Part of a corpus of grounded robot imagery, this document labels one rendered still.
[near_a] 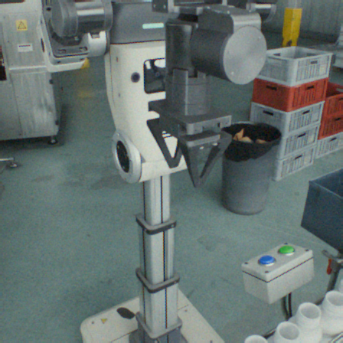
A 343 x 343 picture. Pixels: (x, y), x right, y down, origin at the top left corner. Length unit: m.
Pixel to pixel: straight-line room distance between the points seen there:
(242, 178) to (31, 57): 2.45
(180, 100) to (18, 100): 3.71
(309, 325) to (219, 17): 0.49
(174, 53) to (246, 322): 1.84
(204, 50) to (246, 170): 2.31
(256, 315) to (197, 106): 1.83
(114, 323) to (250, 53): 1.54
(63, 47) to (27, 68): 3.11
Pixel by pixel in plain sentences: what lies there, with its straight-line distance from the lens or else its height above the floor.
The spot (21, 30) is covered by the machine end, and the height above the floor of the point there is 1.25.
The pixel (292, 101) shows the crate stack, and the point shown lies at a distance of 3.20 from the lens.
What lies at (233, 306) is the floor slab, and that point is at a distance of 2.20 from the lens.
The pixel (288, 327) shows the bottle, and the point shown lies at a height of 1.15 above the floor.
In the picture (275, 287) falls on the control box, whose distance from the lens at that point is 0.78.
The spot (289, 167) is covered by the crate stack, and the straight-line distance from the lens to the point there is 3.52.
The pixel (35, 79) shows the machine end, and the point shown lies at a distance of 4.02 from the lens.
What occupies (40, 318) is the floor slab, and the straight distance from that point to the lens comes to 2.23.
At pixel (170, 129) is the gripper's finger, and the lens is 0.44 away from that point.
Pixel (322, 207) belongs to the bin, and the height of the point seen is 0.87.
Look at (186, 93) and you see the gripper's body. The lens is 0.43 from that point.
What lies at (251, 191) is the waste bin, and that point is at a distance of 2.76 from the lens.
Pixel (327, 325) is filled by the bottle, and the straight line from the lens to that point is 0.70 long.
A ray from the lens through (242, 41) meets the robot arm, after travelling 0.37.
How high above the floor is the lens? 1.63
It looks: 28 degrees down
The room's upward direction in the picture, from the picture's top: straight up
